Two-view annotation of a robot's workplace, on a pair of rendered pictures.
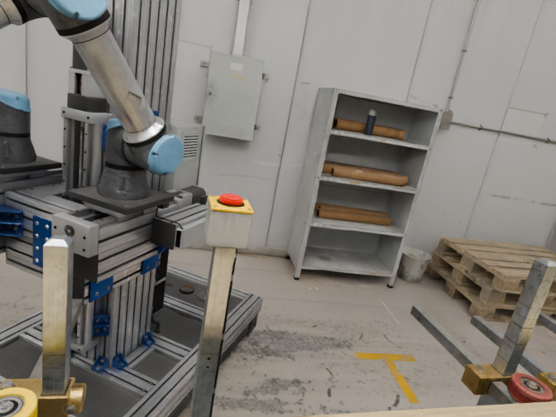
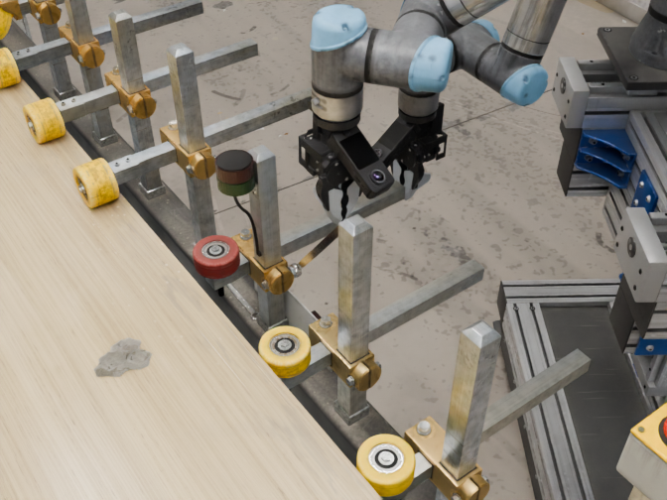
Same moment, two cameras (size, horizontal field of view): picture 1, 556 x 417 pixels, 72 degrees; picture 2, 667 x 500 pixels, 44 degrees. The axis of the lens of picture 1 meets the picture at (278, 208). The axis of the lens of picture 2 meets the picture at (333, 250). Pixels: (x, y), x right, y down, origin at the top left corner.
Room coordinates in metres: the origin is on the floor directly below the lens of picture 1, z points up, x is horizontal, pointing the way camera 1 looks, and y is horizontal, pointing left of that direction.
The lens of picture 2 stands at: (0.16, -0.25, 1.88)
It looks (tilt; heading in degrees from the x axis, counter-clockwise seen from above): 43 degrees down; 71
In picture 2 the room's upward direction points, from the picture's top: straight up
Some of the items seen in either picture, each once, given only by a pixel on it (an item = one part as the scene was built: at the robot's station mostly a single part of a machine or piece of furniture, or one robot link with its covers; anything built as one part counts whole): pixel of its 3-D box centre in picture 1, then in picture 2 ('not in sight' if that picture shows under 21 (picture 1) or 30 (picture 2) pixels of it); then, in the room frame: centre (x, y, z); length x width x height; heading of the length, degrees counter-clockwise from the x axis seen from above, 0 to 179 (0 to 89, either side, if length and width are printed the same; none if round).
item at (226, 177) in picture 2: not in sight; (234, 166); (0.35, 0.79, 1.10); 0.06 x 0.06 x 0.02
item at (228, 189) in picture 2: not in sight; (235, 179); (0.35, 0.79, 1.07); 0.06 x 0.06 x 0.02
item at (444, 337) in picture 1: (460, 354); not in sight; (0.91, -0.56, 0.83); 0.43 x 0.03 x 0.04; 17
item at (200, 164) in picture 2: not in sight; (189, 151); (0.32, 1.07, 0.95); 0.13 x 0.06 x 0.05; 107
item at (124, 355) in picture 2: not in sight; (120, 353); (0.12, 0.64, 0.91); 0.09 x 0.07 x 0.02; 10
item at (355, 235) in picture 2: not in sight; (352, 336); (0.47, 0.57, 0.89); 0.03 x 0.03 x 0.48; 17
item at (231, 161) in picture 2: not in sight; (239, 212); (0.36, 0.80, 1.00); 0.06 x 0.06 x 0.22; 17
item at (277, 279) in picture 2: not in sight; (260, 263); (0.39, 0.83, 0.85); 0.13 x 0.06 x 0.05; 107
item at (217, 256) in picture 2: not in sight; (218, 271); (0.31, 0.82, 0.85); 0.08 x 0.08 x 0.11
